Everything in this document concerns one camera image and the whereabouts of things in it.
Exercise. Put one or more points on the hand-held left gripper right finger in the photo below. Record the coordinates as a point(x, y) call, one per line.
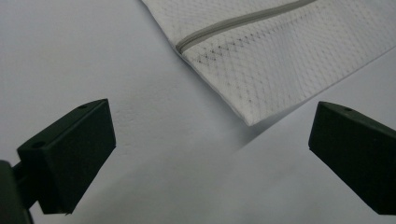
point(358, 155)

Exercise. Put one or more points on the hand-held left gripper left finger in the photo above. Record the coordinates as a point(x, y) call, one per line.
point(71, 155)

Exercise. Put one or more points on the white mesh laundry bag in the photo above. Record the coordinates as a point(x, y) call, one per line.
point(264, 71)

